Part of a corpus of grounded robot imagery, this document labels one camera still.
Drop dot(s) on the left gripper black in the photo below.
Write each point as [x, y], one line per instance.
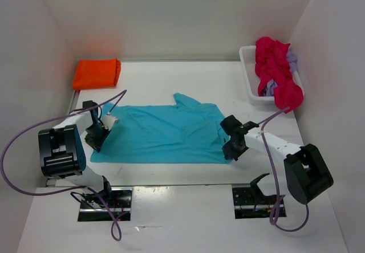
[97, 143]

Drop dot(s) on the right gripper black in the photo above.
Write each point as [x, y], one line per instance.
[230, 154]

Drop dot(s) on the cyan t shirt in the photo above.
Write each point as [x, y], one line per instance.
[187, 132]

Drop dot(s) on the orange t shirt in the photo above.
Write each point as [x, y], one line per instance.
[96, 74]

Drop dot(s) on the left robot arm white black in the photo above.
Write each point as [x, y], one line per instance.
[62, 155]

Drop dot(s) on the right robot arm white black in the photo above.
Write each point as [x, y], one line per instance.
[307, 175]

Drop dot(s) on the magenta t shirt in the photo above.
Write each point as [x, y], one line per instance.
[271, 64]

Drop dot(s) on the white plastic basket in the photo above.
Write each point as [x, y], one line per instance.
[247, 58]

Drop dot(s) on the lavender t shirt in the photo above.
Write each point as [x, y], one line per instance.
[292, 60]

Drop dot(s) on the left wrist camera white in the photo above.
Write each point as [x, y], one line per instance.
[109, 121]

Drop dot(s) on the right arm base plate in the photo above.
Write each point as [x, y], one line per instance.
[250, 203]

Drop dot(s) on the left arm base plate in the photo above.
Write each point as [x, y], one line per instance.
[92, 209]

